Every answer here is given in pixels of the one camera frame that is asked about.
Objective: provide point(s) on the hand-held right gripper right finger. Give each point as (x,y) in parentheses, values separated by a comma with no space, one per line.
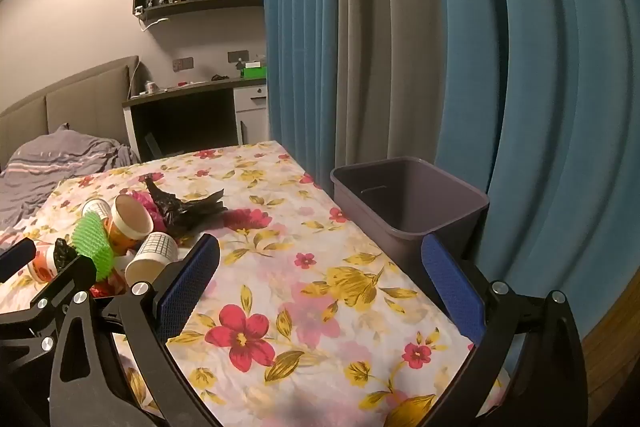
(452,287)

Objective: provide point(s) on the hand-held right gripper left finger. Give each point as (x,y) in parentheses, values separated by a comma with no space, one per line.
(192,287)

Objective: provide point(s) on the blue curtain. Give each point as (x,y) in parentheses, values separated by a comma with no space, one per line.
(300,32)
(550,82)

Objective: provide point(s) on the orange paper cup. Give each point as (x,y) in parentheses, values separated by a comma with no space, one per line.
(129,219)
(42,264)

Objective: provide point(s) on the red wrapper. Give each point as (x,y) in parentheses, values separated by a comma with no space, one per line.
(102,289)

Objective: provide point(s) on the small black item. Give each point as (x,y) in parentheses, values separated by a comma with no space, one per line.
(219,77)

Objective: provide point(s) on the pink wrapper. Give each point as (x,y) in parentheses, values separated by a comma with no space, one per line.
(150,207)

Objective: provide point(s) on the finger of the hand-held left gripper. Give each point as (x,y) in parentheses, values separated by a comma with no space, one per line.
(65,287)
(17,257)

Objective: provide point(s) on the green foam net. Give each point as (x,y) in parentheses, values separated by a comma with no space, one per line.
(92,244)

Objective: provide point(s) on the green box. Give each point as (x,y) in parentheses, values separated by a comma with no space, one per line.
(256,72)

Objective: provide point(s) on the small black plastic bag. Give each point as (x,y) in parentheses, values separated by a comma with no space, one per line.
(64,253)

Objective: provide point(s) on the floral tablecloth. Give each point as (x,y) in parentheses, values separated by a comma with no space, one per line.
(310,267)

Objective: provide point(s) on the white drawer cabinet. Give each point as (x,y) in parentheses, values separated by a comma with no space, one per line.
(252,112)

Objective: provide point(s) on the small white cup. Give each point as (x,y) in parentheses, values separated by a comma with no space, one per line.
(150,87)

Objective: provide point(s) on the grey curtain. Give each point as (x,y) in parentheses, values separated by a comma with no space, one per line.
(390,32)

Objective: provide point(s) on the wall socket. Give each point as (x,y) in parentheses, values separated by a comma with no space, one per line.
(183,64)
(238,56)

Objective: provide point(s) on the dark desk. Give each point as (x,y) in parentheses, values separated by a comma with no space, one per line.
(185,117)

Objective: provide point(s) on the grey striped blanket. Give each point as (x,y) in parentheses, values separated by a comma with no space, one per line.
(55,157)

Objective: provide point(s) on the white grid paper cup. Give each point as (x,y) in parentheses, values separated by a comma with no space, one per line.
(152,254)
(97,208)

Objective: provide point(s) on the grey padded headboard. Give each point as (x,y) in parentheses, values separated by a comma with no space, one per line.
(75,92)

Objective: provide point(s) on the grey plastic bin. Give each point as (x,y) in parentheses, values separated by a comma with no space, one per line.
(415,202)

